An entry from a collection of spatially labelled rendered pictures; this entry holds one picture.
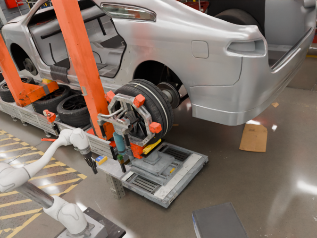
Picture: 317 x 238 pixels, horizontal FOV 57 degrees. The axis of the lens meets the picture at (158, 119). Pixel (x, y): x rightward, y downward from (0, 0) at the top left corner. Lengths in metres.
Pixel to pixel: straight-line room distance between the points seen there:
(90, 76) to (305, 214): 2.40
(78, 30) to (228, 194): 2.17
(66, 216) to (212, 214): 1.15
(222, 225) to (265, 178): 1.03
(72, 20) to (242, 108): 1.70
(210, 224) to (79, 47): 1.93
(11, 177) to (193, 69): 1.69
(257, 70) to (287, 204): 1.33
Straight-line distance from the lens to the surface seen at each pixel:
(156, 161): 3.27
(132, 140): 3.01
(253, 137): 3.88
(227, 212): 2.56
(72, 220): 2.45
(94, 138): 3.67
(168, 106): 2.79
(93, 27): 5.51
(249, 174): 3.37
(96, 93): 3.06
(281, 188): 3.25
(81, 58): 2.90
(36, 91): 4.91
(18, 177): 2.13
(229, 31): 2.41
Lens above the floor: 2.30
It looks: 31 degrees down
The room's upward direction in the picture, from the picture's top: 11 degrees counter-clockwise
